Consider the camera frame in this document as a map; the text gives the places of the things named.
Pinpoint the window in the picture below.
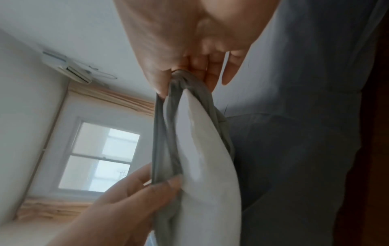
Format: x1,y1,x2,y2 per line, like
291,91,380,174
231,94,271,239
57,121,141,193

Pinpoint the white pillow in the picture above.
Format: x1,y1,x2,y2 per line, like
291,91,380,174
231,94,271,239
174,88,243,246

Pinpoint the white air conditioner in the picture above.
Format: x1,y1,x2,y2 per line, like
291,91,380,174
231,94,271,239
41,50,93,85

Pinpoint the dark grey bed sheet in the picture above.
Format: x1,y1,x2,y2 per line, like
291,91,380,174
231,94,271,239
212,0,389,246

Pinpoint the beige curtain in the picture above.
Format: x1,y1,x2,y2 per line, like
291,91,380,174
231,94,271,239
15,85,156,223

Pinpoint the grey pillowcase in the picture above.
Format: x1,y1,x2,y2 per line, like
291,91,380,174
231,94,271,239
150,69,236,246

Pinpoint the person's left hand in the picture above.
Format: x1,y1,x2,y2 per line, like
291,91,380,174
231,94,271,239
45,162,184,246

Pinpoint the person's right hand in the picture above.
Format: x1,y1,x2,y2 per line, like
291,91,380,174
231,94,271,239
113,0,282,99

